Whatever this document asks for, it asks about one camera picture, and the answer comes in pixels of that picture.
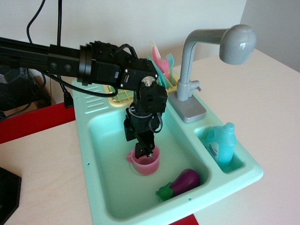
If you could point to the purple toy eggplant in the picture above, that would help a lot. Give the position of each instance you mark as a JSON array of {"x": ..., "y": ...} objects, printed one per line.
[{"x": 187, "y": 180}]

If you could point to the teal toy fork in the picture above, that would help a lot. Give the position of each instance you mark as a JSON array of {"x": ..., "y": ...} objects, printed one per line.
[{"x": 170, "y": 60}]

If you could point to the grey toy faucet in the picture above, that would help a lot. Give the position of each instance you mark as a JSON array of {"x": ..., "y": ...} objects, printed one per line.
[{"x": 235, "y": 46}]

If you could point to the blue toy detergent bottle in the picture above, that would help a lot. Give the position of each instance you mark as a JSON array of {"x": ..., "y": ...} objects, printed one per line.
[{"x": 220, "y": 143}]

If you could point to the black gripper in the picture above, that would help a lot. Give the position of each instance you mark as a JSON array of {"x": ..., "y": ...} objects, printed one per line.
[{"x": 142, "y": 127}]

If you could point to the yellow toy drying rack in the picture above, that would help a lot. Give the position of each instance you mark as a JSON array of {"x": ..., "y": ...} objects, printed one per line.
[{"x": 125, "y": 97}]

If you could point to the cardboard box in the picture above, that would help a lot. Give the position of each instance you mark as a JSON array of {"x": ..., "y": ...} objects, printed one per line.
[{"x": 29, "y": 107}]

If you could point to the pink toy fork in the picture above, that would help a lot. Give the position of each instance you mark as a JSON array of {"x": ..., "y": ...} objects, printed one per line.
[{"x": 164, "y": 65}]

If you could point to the teal toy plate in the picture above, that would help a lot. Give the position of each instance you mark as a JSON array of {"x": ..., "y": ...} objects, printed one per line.
[{"x": 161, "y": 78}]

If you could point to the pink plastic toy cup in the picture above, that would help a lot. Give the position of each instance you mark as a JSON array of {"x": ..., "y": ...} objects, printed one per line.
[{"x": 144, "y": 165}]

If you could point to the black bag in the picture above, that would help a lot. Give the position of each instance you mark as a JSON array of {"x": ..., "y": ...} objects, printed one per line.
[{"x": 18, "y": 87}]

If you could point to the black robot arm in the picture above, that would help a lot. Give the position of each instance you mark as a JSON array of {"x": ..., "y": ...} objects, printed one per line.
[{"x": 101, "y": 63}]

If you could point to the black stand base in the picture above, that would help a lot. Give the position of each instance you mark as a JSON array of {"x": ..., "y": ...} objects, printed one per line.
[{"x": 10, "y": 191}]

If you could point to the pink toy plate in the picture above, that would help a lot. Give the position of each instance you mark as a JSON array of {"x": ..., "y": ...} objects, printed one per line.
[{"x": 156, "y": 56}]

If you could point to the mint green toy sink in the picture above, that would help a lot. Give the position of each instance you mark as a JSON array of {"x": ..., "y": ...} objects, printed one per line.
[{"x": 117, "y": 196}]

